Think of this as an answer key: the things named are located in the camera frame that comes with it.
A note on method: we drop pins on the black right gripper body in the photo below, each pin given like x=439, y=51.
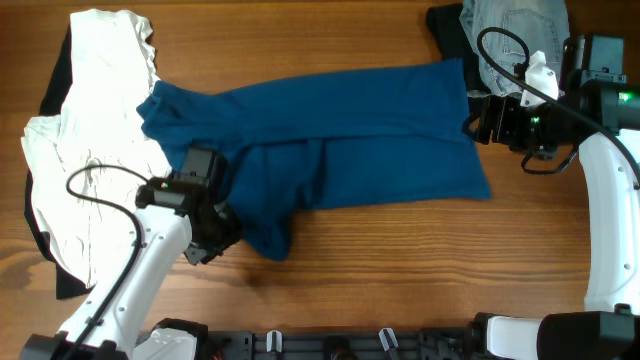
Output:
x=535, y=129

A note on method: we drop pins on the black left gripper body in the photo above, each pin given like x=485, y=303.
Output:
x=226, y=227

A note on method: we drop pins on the blue t-shirt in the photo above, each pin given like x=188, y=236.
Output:
x=349, y=138

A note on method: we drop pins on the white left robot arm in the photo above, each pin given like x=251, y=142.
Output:
x=186, y=214

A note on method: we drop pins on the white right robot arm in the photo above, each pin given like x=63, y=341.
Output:
x=590, y=107

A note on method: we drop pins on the light blue denim jeans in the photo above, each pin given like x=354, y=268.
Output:
x=542, y=24

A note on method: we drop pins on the folded black garment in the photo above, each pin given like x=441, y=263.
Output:
x=445, y=27

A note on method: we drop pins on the black garment under white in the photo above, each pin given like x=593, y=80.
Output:
x=67, y=286

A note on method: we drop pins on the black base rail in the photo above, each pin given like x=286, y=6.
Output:
x=427, y=344

